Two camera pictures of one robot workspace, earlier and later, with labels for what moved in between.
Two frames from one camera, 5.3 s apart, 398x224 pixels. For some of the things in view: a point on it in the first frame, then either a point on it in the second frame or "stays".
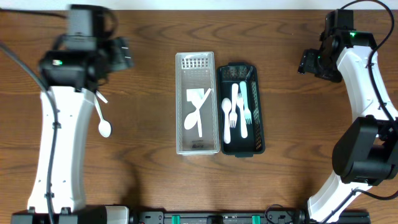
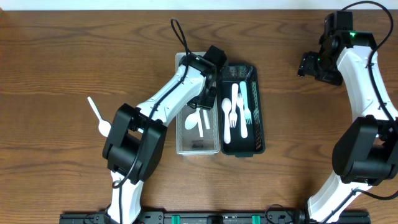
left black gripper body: [112, 56] to [206, 99]
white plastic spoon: [191, 119] stays
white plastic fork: [244, 133] stays
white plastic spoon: [226, 106] stays
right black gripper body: [322, 66] stays
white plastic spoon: [101, 96] to [206, 119]
